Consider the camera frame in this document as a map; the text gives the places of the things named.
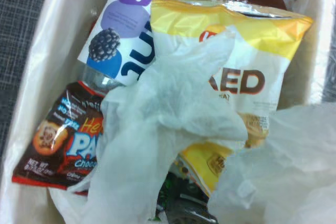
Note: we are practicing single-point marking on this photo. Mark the black and green wrapper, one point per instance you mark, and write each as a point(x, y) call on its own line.
point(183, 204)

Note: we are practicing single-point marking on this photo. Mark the yellow white baked chips bag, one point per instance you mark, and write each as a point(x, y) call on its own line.
point(262, 51)

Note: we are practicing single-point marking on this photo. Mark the white tissue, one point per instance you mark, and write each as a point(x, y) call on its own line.
point(168, 98)

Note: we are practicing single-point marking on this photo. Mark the small yellow snack packet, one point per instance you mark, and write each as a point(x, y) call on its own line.
point(199, 161)

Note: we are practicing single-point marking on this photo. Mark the brown Hello Panda snack packet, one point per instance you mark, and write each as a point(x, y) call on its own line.
point(52, 142)

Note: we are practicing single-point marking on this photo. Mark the grey trash bin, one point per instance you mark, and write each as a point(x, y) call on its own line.
point(31, 90)

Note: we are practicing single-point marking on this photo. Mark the plastic bottle with blackberry label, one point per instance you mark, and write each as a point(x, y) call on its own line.
point(113, 24)

